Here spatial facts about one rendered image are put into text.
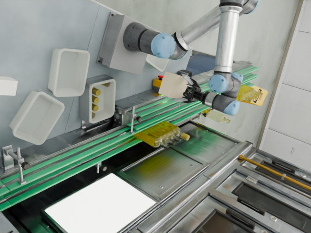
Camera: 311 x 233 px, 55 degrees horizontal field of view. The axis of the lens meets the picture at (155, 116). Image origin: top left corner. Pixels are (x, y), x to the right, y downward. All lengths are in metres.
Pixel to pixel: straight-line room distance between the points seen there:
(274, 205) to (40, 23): 1.44
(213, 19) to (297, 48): 5.94
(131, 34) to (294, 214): 1.23
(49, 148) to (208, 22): 0.96
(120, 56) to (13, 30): 0.52
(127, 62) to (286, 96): 6.24
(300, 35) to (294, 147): 2.61
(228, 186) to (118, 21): 1.07
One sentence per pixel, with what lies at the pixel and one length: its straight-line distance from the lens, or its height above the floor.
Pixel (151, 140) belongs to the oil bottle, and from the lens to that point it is 1.69.
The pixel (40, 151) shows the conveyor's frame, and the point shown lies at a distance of 1.50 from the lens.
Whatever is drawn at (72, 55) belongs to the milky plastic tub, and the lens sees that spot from 1.51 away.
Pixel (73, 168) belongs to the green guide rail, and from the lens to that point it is 1.53.
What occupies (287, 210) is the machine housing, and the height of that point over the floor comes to 1.79.
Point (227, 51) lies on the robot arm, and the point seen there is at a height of 1.40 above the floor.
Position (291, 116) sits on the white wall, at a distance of 7.68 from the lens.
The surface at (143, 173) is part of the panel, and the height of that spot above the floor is 1.11.
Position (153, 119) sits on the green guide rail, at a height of 0.94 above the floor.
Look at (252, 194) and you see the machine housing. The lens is 1.77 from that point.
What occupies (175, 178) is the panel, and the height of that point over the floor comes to 1.25.
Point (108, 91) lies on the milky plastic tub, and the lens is 1.66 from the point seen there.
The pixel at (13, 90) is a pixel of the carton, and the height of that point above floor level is 0.81.
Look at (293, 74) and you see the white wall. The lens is 7.44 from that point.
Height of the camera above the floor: 1.93
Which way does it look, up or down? 33 degrees down
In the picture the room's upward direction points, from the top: 115 degrees clockwise
